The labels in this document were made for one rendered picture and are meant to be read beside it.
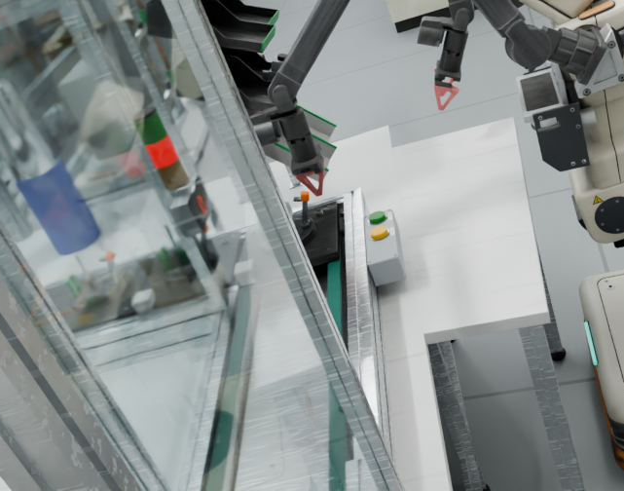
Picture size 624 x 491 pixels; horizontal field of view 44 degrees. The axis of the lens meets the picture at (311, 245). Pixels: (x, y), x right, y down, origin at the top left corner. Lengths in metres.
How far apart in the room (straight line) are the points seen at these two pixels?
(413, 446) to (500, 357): 1.47
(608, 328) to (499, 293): 0.81
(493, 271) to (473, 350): 1.19
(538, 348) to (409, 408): 0.33
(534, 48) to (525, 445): 1.28
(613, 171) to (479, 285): 0.49
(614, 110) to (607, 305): 0.72
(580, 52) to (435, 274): 0.54
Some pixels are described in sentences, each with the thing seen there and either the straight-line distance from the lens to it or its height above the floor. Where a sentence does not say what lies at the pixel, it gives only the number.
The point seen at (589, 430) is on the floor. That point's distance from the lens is 2.49.
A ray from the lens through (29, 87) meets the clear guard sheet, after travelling 0.43.
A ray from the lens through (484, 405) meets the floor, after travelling 2.62.
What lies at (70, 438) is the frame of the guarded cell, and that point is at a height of 1.62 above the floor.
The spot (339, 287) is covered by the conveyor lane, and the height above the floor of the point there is 0.95.
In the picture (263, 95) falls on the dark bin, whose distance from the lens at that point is 1.98.
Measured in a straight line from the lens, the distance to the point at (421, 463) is 1.32.
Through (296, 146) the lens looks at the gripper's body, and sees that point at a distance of 1.68.
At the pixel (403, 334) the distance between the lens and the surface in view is 1.57.
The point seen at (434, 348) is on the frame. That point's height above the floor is 0.57.
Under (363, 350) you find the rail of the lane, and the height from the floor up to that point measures 0.96.
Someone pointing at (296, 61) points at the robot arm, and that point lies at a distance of 1.64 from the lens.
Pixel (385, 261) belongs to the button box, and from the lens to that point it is 1.62.
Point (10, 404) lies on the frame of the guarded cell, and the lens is 0.32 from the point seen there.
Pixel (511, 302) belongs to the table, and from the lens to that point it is 1.57.
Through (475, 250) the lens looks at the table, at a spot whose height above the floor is 0.86.
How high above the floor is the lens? 1.80
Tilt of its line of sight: 28 degrees down
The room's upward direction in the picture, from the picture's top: 22 degrees counter-clockwise
